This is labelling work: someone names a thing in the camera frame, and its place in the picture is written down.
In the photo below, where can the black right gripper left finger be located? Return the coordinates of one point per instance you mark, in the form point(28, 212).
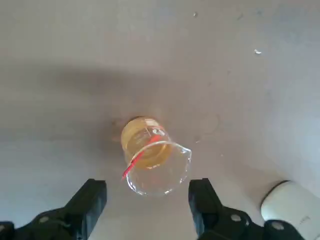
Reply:
point(87, 205)

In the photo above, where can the glass beaker with yellow liquid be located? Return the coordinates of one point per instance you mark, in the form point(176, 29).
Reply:
point(150, 150)

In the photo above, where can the cream trash bin with lid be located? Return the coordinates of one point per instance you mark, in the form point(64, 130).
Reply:
point(295, 200)

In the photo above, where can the red stirring rod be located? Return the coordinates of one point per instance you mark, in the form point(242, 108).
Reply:
point(132, 166)

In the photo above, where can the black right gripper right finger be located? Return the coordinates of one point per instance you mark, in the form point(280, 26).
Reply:
point(205, 200)

